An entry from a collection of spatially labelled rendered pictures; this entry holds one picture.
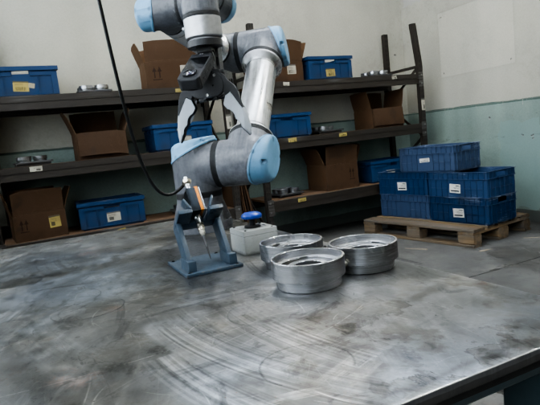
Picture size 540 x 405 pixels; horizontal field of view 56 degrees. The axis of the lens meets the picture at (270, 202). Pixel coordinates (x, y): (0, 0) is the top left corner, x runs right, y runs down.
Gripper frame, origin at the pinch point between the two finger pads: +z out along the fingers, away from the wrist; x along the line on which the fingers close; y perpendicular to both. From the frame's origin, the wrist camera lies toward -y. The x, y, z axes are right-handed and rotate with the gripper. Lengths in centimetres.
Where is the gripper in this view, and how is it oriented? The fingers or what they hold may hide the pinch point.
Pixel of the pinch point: (214, 140)
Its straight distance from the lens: 105.8
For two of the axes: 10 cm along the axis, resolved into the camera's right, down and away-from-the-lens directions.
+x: -9.7, 0.9, 2.2
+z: 1.2, 9.8, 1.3
